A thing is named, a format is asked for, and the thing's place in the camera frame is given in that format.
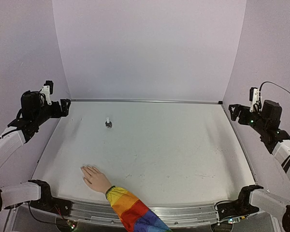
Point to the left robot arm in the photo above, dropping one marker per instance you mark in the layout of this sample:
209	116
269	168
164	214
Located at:
36	109

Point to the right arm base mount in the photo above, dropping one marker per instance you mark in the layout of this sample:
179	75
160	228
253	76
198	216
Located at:
236	207

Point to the mannequin hand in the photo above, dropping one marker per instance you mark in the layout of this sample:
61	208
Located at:
95	180

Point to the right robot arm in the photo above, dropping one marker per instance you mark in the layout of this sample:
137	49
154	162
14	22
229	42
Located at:
265	121

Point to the rainbow sleeve forearm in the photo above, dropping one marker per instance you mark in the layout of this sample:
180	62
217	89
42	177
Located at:
133	213

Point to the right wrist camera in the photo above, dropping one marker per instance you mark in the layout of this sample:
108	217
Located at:
255	99

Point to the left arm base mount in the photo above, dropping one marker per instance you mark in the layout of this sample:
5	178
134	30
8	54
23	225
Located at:
48	202

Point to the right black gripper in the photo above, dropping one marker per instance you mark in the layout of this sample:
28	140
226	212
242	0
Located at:
239	112

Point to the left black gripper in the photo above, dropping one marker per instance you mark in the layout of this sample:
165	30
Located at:
58	113

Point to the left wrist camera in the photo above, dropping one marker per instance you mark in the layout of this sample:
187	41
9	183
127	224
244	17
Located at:
47	90

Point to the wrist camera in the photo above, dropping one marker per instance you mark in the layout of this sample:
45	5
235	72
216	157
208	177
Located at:
47	90
255	99

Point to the aluminium front rail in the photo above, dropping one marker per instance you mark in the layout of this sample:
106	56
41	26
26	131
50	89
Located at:
172	216

